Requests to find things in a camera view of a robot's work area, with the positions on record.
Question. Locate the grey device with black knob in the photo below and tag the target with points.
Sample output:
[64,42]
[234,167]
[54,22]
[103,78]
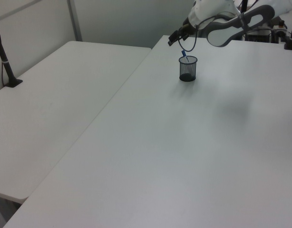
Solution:
[280,29]

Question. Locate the black mesh pen cup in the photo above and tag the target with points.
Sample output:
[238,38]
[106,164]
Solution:
[187,70]

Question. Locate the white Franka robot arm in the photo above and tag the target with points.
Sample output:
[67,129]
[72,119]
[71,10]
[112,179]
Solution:
[231,23]

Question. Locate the thin black monitor pole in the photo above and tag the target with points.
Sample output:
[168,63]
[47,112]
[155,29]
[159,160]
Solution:
[243,4]

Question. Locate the black camera stand with base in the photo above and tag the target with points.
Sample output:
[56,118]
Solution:
[6,66]

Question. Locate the grey partition post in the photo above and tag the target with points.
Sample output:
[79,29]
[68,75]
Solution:
[74,20]

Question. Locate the black electronics box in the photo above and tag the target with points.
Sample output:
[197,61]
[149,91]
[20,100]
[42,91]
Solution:
[259,35]

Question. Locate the blue and white marker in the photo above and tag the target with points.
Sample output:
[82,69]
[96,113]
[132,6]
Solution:
[185,56]

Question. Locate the dark robot gripper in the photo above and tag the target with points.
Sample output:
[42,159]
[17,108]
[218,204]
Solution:
[193,16]

